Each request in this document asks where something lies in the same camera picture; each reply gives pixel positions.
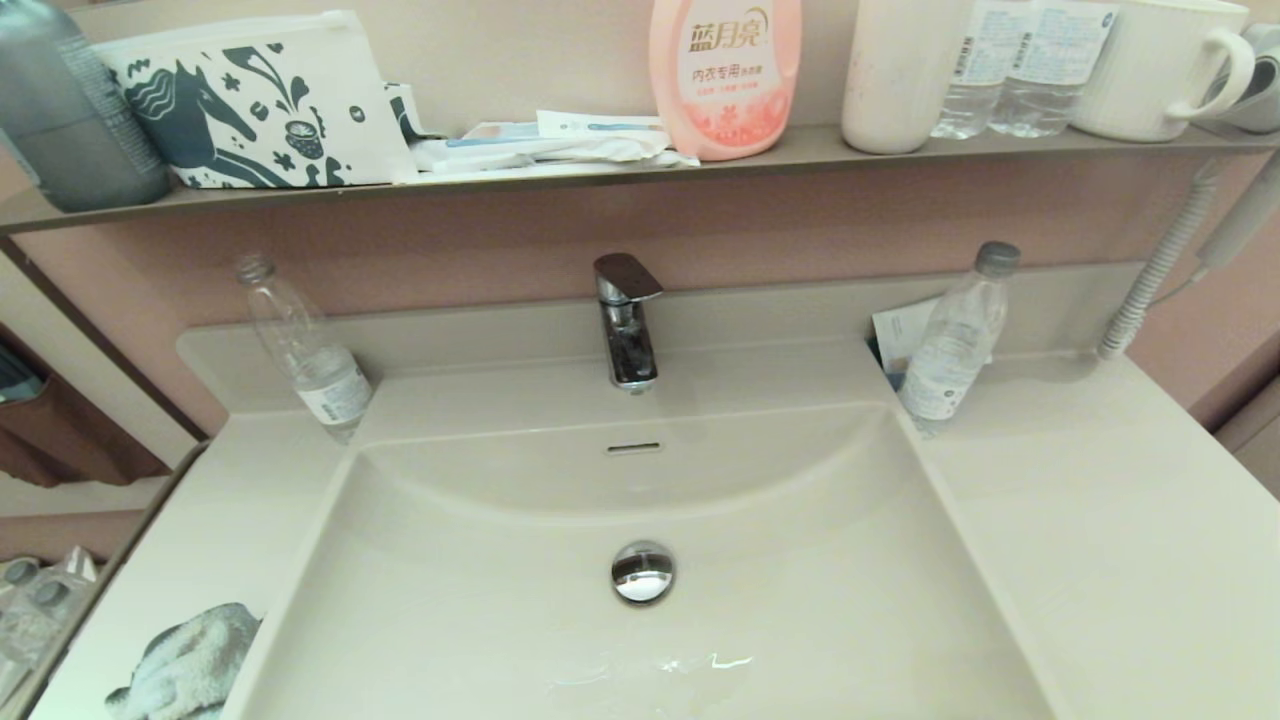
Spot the chrome faucet lever handle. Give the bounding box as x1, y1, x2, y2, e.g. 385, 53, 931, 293
593, 252, 665, 303

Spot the grey fluffy cleaning cloth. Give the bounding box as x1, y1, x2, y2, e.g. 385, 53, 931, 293
103, 603, 263, 720

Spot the chrome faucet body spout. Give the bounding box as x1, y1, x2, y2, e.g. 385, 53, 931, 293
600, 295, 661, 394

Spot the white ceramic sink basin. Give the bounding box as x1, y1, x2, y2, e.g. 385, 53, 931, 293
30, 262, 1280, 720

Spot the chrome drain stopper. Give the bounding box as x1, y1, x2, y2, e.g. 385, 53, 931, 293
611, 540, 677, 606

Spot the white toothbrush packet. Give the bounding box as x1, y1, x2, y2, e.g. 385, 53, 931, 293
536, 108, 667, 137

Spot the white paper card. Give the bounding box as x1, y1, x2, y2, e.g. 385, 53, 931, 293
871, 296, 943, 391

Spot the white blue sachet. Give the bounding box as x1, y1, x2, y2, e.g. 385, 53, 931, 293
460, 120, 544, 147

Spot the pink detergent bottle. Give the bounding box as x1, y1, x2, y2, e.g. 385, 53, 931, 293
648, 0, 803, 161

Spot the clear bottle grey cap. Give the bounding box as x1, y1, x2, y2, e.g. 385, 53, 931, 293
896, 240, 1023, 437

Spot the clear capless water bottle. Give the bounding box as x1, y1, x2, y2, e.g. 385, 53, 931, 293
234, 250, 376, 443

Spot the small white patterned pouch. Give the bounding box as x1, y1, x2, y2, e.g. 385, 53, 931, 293
384, 80, 428, 141

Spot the beige tumbler cup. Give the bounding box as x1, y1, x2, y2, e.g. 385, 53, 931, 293
840, 0, 976, 155

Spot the clear labelled water bottle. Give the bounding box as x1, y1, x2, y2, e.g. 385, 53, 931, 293
989, 0, 1119, 138
931, 0, 1041, 140

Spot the white horse print pouch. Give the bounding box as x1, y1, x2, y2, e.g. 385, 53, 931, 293
92, 9, 419, 189

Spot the white ribbed mug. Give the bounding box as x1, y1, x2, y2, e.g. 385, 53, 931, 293
1070, 0, 1257, 142

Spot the dark grey bottle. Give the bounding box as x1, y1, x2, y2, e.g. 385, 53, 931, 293
0, 0, 173, 213

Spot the grey wall shelf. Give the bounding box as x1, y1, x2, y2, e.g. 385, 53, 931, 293
0, 122, 1280, 236

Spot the white coiled cord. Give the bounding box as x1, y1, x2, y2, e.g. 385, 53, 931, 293
1097, 165, 1221, 361

